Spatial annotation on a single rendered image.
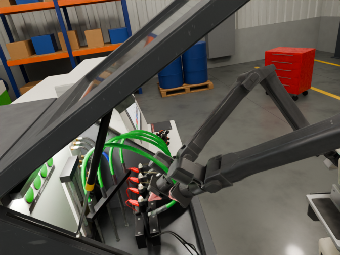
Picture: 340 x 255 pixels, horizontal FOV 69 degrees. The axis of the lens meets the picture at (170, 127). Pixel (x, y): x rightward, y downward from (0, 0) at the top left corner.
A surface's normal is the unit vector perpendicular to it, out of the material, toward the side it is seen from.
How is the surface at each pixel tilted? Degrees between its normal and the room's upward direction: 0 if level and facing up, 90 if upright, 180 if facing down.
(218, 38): 90
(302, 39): 90
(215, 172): 37
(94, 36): 90
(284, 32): 90
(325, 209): 0
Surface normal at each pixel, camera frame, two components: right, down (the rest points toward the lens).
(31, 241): 0.11, 0.42
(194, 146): 0.12, 0.04
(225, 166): -0.69, -0.62
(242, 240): -0.12, -0.89
